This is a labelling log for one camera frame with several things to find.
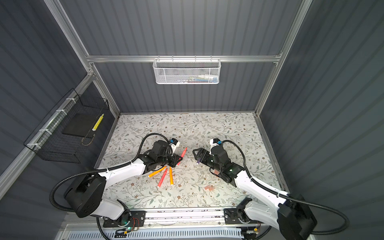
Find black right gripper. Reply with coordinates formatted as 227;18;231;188
193;147;223;174

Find white vented cable duct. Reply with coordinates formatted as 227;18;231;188
67;227;244;240

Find black foam block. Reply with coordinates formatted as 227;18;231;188
62;114;97;139

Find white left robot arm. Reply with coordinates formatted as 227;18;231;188
64;138;183;226

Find yellow marker in basket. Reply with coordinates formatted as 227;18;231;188
92;114;104;132

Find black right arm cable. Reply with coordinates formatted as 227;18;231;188
221;139;350;235

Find yellow orange marker pen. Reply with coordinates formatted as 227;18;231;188
169;167;174;186

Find black wire basket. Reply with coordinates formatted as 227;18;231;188
24;92;111;165

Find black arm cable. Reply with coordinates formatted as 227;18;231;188
221;139;350;235
49;132;173;212

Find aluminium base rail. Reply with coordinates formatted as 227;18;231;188
103;206;262;229

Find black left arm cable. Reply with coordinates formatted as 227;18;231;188
49;132;173;212

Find pink red marker pen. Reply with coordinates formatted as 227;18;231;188
177;147;188;166

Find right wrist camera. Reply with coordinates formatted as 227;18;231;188
209;138;222;155

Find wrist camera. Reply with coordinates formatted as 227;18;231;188
170;138;180;153
209;138;222;155

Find pens in white basket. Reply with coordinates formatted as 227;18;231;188
167;75;219;84

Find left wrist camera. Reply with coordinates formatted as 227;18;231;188
170;138;180;153

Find white wire mesh basket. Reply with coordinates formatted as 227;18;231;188
153;59;222;85

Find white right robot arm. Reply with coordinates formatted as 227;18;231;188
193;146;317;240

